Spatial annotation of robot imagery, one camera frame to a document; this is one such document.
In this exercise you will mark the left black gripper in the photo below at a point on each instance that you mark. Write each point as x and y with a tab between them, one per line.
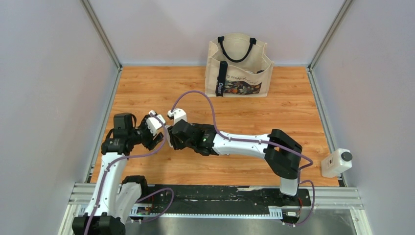
150	144

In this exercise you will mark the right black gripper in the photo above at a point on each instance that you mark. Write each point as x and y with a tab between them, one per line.
177	146

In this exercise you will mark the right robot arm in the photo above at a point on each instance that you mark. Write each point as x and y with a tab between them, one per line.
277	149

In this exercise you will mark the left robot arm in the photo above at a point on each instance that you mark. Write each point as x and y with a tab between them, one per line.
114	197

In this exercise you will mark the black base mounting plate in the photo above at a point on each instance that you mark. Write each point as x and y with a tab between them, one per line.
210	199

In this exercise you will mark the beige canvas tote bag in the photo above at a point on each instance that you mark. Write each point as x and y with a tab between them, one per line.
238	66

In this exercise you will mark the white plastic bottle black cap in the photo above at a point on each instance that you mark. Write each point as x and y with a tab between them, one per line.
336	163

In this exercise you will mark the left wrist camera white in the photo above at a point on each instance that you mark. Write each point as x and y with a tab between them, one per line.
155	122

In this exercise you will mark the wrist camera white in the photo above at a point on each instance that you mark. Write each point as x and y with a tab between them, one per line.
155	122
177	115

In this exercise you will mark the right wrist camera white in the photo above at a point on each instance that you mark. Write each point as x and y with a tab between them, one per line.
177	115

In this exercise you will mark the aluminium frame rail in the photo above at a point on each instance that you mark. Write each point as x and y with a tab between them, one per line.
322	198

